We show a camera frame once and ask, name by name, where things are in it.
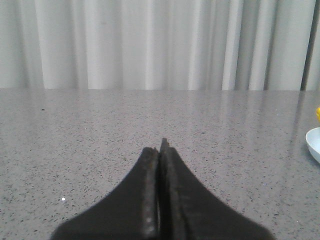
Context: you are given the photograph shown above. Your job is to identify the white pleated curtain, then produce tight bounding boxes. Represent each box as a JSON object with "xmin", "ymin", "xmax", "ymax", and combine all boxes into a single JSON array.
[{"xmin": 0, "ymin": 0, "xmax": 320, "ymax": 91}]

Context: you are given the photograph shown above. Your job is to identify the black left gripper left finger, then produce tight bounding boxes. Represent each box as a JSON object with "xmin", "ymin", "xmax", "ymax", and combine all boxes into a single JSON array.
[{"xmin": 51, "ymin": 147, "xmax": 160, "ymax": 240}]

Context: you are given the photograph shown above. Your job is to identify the yellow corn cob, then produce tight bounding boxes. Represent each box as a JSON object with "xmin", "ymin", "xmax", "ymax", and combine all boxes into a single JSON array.
[{"xmin": 315, "ymin": 107, "xmax": 320, "ymax": 122}]

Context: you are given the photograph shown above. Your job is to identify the light blue round plate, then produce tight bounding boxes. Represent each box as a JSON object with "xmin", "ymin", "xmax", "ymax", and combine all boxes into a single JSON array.
[{"xmin": 305, "ymin": 127, "xmax": 320, "ymax": 163}]

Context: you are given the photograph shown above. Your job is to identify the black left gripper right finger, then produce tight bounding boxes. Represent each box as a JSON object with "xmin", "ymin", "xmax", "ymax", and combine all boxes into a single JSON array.
[{"xmin": 158, "ymin": 138, "xmax": 275, "ymax": 240}]

